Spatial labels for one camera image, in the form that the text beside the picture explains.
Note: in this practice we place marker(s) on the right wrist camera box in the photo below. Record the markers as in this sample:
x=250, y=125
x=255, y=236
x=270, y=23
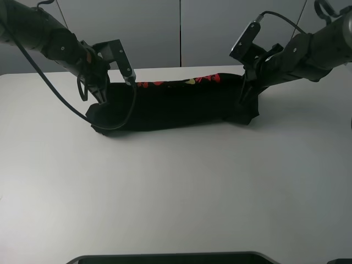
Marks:
x=245, y=40

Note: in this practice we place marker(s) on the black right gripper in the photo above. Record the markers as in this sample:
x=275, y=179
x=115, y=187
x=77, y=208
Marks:
x=252, y=61

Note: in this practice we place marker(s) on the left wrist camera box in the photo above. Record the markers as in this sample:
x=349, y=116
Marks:
x=113, y=51

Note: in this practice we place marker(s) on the black printed t-shirt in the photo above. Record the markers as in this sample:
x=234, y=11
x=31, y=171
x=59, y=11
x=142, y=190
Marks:
x=174, y=104

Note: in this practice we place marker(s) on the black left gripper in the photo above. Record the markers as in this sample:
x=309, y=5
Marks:
x=92, y=75

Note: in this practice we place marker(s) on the dark corner robot part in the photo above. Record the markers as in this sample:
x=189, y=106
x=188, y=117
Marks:
x=341, y=261

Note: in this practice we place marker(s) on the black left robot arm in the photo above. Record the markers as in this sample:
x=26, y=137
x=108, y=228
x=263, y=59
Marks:
x=36, y=30

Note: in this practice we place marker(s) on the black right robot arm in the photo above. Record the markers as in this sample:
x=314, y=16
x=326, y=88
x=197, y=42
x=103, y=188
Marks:
x=306, y=56

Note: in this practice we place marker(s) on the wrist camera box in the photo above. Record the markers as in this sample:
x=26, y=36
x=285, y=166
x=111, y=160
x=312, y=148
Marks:
x=245, y=40
x=113, y=51

